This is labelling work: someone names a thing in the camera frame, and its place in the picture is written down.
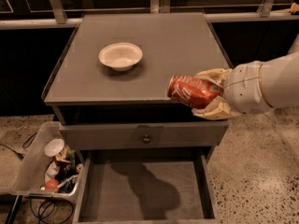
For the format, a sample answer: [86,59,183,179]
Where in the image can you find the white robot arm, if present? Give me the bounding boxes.
[192,36,299,120]

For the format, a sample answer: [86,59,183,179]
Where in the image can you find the grey drawer cabinet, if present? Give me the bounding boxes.
[41,12,247,224]

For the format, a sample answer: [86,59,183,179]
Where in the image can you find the round metal drawer knob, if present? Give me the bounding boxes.
[143,134,150,144]

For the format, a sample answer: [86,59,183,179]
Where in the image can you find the open grey middle drawer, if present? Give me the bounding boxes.
[73,147,221,224]

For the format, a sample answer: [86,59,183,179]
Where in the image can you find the orange fruit in bin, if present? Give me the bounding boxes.
[45,179,59,190]

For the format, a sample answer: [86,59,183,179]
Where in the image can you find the metal window railing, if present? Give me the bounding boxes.
[0,0,299,30]

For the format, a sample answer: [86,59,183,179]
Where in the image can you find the red coke can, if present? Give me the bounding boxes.
[167,75,222,109]

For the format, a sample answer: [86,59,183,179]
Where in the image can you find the white cup in bin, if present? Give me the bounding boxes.
[45,138,64,157]

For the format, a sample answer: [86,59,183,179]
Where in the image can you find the black power cable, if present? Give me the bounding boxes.
[0,132,37,161]

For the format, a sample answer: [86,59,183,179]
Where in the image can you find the blue coiled cable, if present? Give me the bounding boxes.
[29,197,75,224]

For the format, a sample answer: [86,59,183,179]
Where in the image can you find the closed grey top drawer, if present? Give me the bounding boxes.
[59,121,228,150]

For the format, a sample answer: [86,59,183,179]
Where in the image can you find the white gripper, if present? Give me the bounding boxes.
[192,61,272,120]

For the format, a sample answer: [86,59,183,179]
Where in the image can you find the white paper bowl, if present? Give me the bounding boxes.
[98,42,143,71]

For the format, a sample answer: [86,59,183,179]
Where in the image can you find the clear plastic storage bin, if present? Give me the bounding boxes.
[10,121,81,203]

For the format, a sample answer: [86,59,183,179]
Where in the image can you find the dark snack bag in bin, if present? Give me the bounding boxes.
[55,160,74,181]

